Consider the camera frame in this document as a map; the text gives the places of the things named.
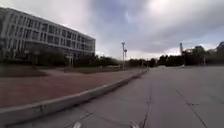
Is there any tall lamp pole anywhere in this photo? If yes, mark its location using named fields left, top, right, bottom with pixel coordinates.
left=120, top=41, right=128, bottom=70

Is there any grey concrete kerb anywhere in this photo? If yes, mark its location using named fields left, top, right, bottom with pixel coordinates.
left=0, top=68, right=149, bottom=127

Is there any row of dark trees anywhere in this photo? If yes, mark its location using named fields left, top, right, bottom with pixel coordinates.
left=0, top=41, right=224, bottom=69

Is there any robot's own part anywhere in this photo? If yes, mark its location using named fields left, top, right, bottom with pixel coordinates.
left=72, top=121, right=83, bottom=128
left=130, top=122, right=140, bottom=128

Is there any grey concrete pavement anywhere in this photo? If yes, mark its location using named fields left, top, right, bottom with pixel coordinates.
left=9, top=65, right=224, bottom=128

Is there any red brick paved area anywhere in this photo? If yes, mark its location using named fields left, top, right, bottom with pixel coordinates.
left=0, top=68, right=145, bottom=109

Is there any large grey office building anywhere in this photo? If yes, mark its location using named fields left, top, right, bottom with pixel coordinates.
left=0, top=7, right=97, bottom=64

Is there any dark grass strip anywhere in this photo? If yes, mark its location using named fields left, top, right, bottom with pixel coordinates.
left=0, top=63, right=116, bottom=79

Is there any sign on post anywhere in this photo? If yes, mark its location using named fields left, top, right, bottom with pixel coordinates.
left=65, top=50, right=75, bottom=69

